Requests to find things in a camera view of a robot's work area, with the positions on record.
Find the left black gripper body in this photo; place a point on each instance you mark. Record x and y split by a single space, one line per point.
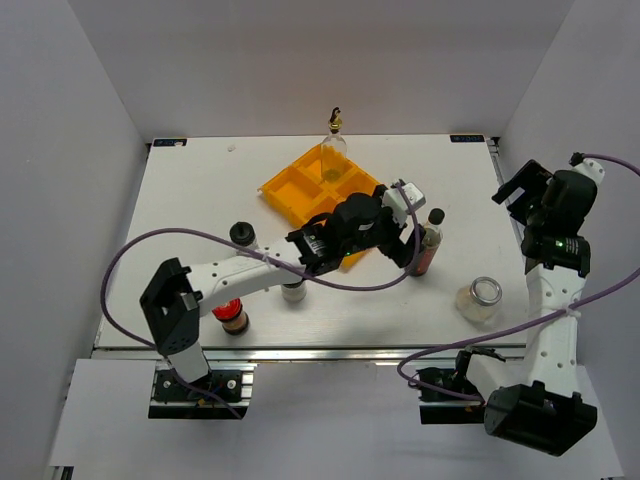
388 230

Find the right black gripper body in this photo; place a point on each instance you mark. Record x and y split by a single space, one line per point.
535 179

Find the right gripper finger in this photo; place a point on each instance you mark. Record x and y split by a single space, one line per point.
506 190
518 211

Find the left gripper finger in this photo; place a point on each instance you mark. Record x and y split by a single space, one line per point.
378 194
402 253

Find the dark sauce bottle black cap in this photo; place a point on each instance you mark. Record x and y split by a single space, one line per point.
430 242

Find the clear oil bottle gold spout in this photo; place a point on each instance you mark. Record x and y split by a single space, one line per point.
333 150

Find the black-cap white spice jar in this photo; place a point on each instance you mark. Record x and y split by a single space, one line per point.
294 292

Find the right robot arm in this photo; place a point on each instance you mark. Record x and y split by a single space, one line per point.
540 405

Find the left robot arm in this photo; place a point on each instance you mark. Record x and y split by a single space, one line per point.
177 296

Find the yellow four-compartment bin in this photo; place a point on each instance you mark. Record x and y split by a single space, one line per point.
298 193

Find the right xdof label sticker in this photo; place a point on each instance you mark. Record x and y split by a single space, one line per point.
467 138

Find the xdof label sticker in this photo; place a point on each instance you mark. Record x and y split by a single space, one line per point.
169 142
467 138

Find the open clear glass jar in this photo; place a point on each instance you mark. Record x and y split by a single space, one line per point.
479 301

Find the black-cap spice jar left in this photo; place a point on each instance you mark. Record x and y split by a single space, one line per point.
242 234

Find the red-lid spice jar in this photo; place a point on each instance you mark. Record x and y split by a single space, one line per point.
233 317

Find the left xdof label sticker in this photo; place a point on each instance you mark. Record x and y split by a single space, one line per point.
169 142

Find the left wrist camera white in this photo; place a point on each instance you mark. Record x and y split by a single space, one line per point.
403 198

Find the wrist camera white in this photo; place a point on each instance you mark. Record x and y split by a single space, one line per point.
403 198
587 173

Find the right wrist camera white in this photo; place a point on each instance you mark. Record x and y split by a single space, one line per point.
587 173

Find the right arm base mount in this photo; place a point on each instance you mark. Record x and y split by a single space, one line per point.
439 401

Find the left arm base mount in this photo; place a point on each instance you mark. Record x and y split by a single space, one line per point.
224 394

